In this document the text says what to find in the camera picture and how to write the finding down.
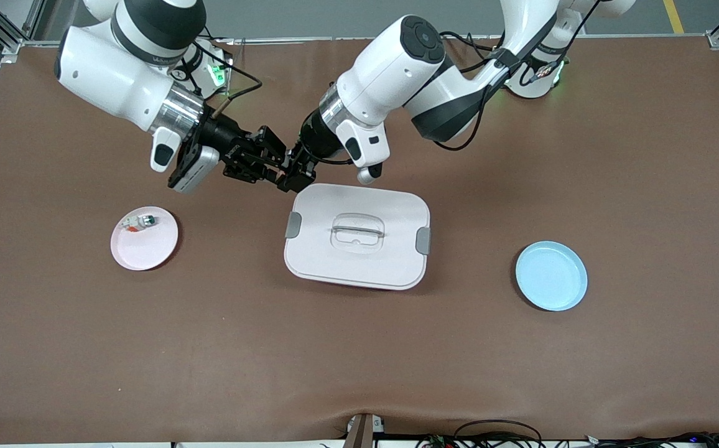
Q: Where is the white lidded storage box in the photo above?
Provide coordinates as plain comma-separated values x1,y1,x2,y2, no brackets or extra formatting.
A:
284,183,431,291

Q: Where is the small white toy car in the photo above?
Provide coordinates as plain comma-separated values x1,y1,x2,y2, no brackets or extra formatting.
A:
120,213,156,235

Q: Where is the pale pink round plate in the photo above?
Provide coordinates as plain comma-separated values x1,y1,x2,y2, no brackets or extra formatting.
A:
110,206,180,271

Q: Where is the brown table mat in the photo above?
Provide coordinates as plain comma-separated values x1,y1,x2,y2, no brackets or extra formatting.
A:
0,34,719,444

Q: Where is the light blue round plate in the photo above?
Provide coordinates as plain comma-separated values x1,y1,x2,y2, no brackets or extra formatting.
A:
515,241,588,312

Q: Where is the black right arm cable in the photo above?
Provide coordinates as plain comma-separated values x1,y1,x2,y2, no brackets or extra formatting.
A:
201,37,262,122

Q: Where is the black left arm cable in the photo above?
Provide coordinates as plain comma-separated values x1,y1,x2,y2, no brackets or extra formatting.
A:
431,0,603,152

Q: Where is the black arm base cable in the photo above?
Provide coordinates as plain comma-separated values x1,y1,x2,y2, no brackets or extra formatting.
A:
438,30,509,63

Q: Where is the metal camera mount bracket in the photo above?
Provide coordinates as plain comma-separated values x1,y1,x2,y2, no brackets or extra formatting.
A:
342,413,385,448

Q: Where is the black looped cable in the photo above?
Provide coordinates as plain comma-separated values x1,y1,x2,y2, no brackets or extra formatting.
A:
453,420,544,448

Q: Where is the black cable bundle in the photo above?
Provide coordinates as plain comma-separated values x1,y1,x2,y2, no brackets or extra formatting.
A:
415,432,719,448

